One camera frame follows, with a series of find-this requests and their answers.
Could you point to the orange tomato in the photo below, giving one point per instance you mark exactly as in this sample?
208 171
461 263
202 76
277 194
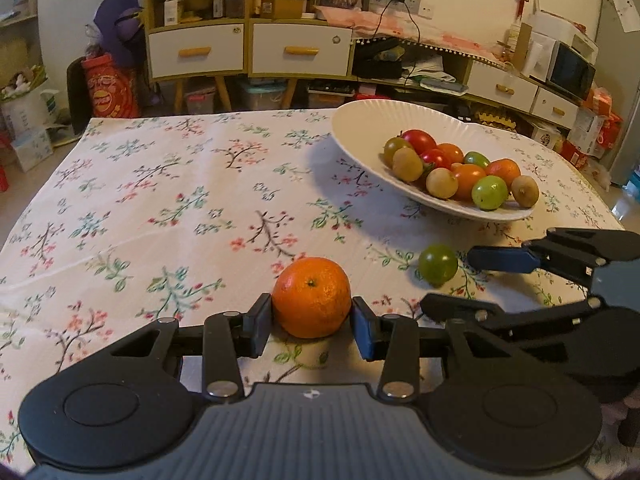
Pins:
467 180
451 152

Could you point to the purple plush toy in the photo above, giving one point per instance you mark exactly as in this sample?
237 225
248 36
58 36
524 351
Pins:
117 15

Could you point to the small storage box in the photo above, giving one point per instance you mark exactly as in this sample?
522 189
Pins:
200 102

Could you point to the orange tangerine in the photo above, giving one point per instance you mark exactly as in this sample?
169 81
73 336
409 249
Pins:
311 297
504 170

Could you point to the yellow round container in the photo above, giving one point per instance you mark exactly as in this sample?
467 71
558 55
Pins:
197 7

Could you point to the silver refrigerator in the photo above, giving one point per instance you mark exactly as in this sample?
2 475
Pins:
620 85

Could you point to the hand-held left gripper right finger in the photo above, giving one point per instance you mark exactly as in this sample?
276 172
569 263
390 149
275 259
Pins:
365 330

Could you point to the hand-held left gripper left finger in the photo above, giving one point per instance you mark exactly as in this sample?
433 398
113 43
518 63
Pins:
257 325

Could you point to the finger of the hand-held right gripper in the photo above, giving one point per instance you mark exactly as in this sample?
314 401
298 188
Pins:
440 305
500 259

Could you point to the red printed bag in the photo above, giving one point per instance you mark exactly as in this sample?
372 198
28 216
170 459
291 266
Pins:
107 90

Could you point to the floral tablecloth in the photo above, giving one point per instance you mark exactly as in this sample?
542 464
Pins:
175 185

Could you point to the small cardboard box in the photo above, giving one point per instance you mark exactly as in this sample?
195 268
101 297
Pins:
285 9

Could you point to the yellow egg cartons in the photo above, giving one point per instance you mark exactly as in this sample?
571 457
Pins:
495 120

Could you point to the orange carton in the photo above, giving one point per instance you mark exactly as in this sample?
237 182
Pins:
607 105

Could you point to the dark green tomato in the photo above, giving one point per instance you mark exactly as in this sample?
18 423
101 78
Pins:
438 264

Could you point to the white shipping carton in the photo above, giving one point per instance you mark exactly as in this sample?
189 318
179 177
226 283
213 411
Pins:
585 132

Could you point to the white paper note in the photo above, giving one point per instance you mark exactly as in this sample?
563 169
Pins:
627 12

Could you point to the pale blue carton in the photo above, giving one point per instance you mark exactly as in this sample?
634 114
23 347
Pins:
32 150

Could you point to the red tomato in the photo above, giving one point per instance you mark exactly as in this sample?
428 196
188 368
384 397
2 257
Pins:
419 140
436 158

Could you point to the white cardboard panel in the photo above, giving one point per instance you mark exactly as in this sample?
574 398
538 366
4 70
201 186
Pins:
537 57

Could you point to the small yellow fruit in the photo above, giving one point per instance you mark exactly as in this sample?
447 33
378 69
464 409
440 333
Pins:
441 183

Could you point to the white printed carton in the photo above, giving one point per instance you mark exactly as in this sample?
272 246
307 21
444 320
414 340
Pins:
25 115

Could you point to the white appliance box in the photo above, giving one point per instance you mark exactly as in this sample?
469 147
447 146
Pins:
555 25

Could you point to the low wooden cabinet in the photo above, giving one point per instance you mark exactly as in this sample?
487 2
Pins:
450 58

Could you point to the black flat case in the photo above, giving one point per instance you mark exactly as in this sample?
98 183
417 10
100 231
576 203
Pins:
75 95

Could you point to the red carton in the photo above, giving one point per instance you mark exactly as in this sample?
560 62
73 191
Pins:
575 155

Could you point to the light green tomato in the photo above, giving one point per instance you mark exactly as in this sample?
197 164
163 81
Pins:
490 193

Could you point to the white ribbed plate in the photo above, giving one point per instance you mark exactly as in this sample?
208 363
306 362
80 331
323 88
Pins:
360 130

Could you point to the yellow-green round fruit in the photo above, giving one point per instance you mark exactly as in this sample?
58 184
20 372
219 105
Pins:
406 165

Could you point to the olive green tomato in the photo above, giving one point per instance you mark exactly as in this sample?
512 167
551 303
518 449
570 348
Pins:
395 146

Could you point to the yellow wooden shelf cabinet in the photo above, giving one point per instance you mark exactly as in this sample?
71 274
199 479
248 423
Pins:
147 10

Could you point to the black microwave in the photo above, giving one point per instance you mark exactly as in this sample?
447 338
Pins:
570 72

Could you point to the white patterned box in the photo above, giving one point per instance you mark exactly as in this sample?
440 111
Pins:
546 136

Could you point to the small white carton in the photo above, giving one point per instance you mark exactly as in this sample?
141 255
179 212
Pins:
174 10

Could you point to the clear storage box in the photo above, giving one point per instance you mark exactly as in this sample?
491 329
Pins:
327 96
260 96

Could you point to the red box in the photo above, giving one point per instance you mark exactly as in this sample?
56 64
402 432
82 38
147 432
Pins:
372 96

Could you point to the pink floral cloth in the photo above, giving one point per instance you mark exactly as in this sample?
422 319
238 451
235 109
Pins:
440 40

